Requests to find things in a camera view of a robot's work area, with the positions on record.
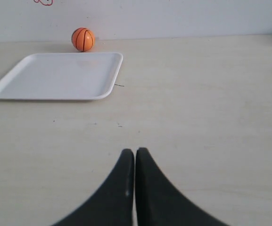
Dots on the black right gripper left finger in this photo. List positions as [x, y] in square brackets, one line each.
[112, 203]

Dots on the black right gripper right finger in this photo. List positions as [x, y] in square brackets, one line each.
[159, 202]

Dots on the small orange basketball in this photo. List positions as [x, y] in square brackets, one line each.
[83, 39]

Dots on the red mini basketball hoop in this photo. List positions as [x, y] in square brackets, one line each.
[44, 2]

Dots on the white rectangular tray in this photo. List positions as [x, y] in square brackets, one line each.
[62, 77]

